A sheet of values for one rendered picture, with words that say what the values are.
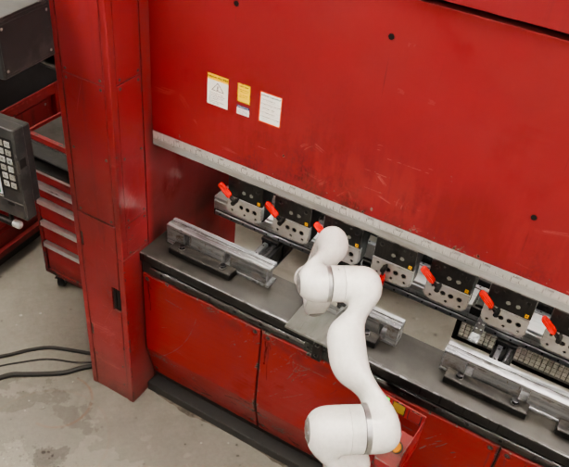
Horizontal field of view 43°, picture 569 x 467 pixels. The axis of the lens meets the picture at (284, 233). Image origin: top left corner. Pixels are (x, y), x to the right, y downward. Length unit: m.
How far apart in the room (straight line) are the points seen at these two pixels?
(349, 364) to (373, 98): 0.83
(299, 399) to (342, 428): 1.24
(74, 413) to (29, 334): 0.59
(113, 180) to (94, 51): 0.49
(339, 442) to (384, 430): 0.11
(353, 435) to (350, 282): 0.40
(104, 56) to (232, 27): 0.43
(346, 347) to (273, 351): 1.07
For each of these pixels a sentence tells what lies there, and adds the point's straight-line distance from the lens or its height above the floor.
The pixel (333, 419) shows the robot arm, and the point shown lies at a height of 1.42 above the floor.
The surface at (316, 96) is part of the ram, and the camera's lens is 2.29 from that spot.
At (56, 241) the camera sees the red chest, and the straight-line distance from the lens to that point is 3.91.
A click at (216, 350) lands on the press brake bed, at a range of 3.09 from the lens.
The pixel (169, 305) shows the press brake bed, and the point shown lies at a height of 0.65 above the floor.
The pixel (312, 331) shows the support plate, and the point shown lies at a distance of 2.53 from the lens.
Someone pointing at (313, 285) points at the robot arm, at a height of 1.55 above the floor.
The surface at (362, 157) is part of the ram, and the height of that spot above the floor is 1.61.
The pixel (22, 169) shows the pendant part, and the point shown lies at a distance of 2.51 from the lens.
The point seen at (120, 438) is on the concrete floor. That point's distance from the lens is 3.47.
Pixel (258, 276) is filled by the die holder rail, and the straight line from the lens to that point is 2.85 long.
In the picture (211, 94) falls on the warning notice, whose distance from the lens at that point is 2.53.
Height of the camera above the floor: 2.80
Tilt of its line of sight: 38 degrees down
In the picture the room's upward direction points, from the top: 6 degrees clockwise
